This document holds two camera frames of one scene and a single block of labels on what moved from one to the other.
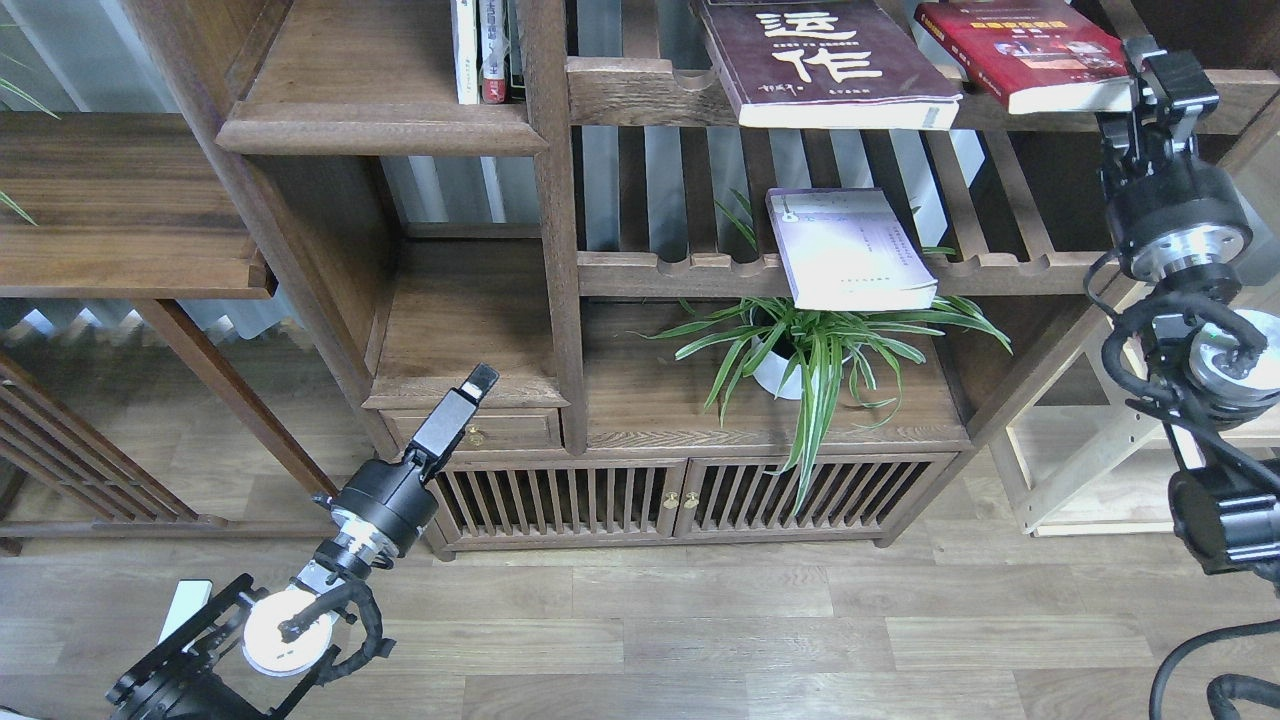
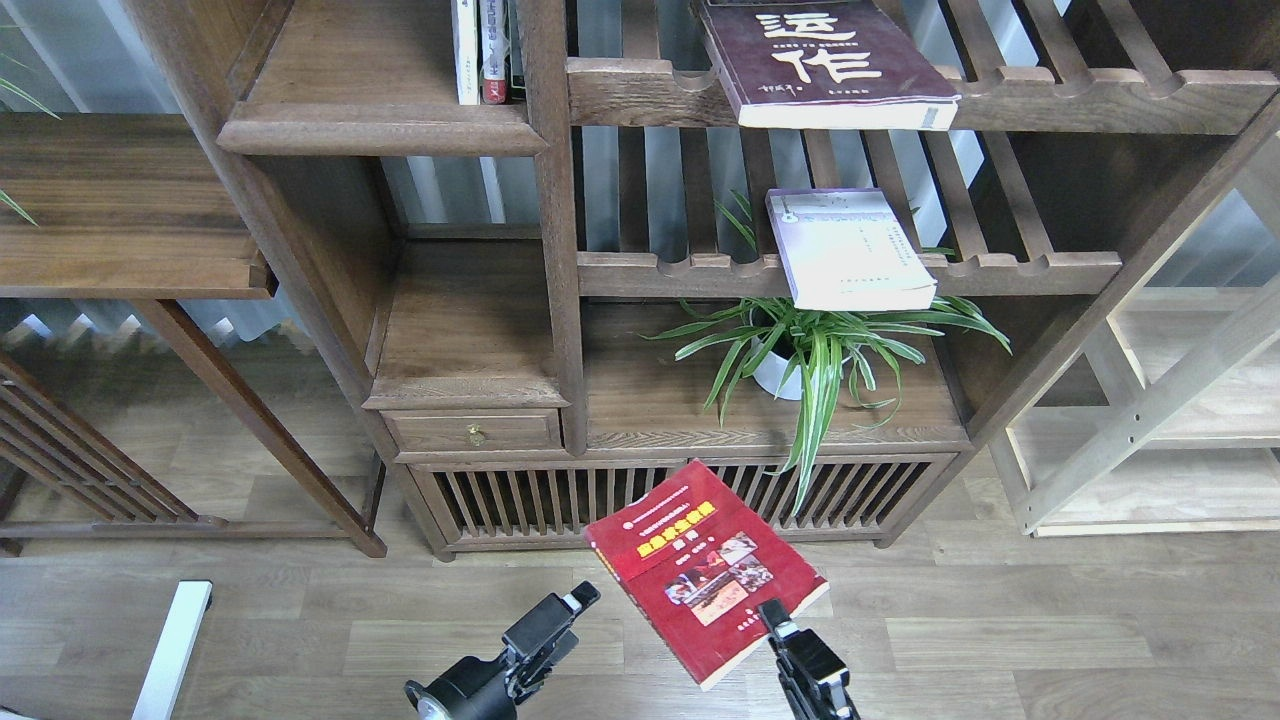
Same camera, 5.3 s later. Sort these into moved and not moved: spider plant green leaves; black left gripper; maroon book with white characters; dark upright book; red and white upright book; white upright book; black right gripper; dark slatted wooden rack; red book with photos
Moved: red book with photos; black left gripper; black right gripper
Not moved: dark upright book; maroon book with white characters; dark slatted wooden rack; spider plant green leaves; white upright book; red and white upright book
